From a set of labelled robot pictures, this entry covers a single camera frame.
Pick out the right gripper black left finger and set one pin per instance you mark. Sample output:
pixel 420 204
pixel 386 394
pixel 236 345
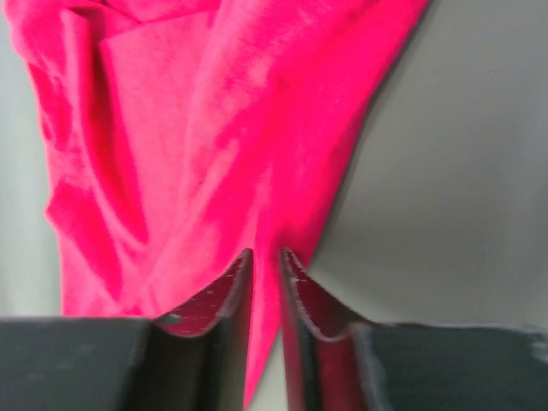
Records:
pixel 191 358

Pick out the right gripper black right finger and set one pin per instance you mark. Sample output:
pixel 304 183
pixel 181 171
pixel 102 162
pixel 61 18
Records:
pixel 336 359

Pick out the crimson red t-shirt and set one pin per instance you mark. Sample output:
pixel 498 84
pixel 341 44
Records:
pixel 178 133

